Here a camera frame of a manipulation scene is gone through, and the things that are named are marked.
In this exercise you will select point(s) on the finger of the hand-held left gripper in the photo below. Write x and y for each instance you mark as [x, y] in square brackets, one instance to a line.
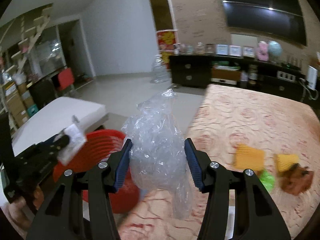
[53, 139]
[63, 140]

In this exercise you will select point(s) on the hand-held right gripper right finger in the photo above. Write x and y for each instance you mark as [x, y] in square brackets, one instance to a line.
[193, 165]

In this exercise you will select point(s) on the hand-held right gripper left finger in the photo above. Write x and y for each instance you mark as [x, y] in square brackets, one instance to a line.
[122, 166]

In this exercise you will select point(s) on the white tissue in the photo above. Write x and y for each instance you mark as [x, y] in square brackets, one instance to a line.
[72, 142]

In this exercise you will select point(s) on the red plastic mesh basket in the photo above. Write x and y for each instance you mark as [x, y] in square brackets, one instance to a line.
[100, 145]

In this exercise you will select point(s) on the clear plastic bag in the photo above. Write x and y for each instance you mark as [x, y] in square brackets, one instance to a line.
[157, 150]

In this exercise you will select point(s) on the large yellow foam net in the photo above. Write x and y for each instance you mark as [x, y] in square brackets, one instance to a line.
[248, 158]

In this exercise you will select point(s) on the brown wrapper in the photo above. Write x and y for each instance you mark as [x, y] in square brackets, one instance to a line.
[296, 180]

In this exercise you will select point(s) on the person's left hand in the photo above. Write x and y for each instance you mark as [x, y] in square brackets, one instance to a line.
[15, 212]

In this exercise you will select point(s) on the white mattress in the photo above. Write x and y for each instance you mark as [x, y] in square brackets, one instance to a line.
[62, 115]

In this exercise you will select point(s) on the dark brown chair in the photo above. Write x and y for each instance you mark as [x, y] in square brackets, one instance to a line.
[43, 93]

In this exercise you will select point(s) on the stack of cardboard boxes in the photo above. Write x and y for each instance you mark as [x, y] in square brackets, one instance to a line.
[17, 102]

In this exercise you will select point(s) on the red chair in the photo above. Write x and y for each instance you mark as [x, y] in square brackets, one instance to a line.
[66, 78]

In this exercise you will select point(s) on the rose pattern tablecloth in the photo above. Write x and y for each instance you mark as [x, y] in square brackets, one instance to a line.
[250, 120]

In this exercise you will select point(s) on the green snack packet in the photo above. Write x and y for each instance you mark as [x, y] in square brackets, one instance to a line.
[266, 181]

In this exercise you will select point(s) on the small yellow foam net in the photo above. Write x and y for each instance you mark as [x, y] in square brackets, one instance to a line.
[287, 161]

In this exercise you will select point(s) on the black television cabinet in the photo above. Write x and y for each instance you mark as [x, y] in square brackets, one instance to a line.
[190, 70]

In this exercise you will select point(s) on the clear water jug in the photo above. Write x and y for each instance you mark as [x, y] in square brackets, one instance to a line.
[160, 70]

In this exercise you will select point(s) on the green white package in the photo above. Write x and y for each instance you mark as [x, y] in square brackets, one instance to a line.
[225, 63]

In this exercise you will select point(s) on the pale tin cans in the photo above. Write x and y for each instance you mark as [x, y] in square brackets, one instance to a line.
[252, 72]

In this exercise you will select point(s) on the glass snow globe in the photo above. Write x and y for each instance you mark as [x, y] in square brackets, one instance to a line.
[199, 48]

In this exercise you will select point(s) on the wooden staircase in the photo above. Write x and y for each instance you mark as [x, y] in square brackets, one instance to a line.
[41, 21]

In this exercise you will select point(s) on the red floral poster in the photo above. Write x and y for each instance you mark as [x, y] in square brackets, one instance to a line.
[166, 40]

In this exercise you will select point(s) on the white power strip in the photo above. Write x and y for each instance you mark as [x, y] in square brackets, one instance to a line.
[285, 75]

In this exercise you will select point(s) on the pink plush toy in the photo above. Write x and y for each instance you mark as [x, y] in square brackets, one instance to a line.
[262, 51]

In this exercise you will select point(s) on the pale blue globe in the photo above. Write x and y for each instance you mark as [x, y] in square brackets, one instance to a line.
[275, 50]

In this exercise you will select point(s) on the black router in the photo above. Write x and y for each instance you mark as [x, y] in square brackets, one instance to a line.
[292, 63]

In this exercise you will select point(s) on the white box device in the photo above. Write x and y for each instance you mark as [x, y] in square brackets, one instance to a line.
[312, 76]

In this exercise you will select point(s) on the small photo frame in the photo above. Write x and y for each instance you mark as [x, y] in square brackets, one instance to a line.
[210, 48]

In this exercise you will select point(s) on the blue picture frame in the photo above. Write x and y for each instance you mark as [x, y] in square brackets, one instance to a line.
[222, 49]

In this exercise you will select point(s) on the white picture frame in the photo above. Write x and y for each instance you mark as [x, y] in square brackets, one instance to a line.
[235, 50]

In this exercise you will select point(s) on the picture frame with figures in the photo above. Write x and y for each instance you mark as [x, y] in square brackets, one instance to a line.
[248, 51]

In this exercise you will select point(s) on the white wall panel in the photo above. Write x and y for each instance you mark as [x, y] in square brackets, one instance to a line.
[243, 39]

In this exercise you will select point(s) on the wall television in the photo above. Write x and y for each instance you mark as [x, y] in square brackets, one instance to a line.
[262, 12]

